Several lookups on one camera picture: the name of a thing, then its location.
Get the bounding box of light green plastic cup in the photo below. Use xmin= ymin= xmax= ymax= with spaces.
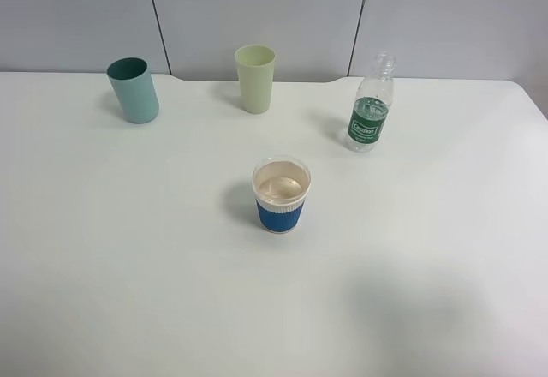
xmin=235 ymin=45 xmax=276 ymax=115

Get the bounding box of blue sleeved paper cup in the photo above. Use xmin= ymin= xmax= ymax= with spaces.
xmin=251 ymin=155 xmax=312 ymax=234

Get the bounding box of clear green-label water bottle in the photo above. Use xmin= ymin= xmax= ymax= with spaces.
xmin=345 ymin=52 xmax=396 ymax=153

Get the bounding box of teal plastic cup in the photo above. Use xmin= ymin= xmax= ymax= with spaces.
xmin=106 ymin=57 xmax=159 ymax=124

